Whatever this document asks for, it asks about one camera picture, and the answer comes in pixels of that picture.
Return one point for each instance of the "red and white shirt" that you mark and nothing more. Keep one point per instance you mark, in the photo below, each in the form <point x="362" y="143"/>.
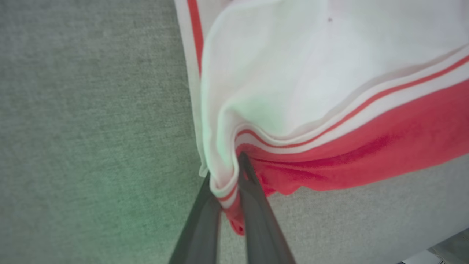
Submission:
<point x="293" y="73"/>

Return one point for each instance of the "grey fabric sofa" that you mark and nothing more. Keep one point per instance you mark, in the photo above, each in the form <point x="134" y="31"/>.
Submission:
<point x="91" y="128"/>

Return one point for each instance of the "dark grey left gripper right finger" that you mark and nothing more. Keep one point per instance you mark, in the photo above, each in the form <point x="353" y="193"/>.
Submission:
<point x="260" y="227"/>

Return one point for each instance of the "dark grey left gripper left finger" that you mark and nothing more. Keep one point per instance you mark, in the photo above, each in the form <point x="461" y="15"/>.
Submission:
<point x="199" y="234"/>

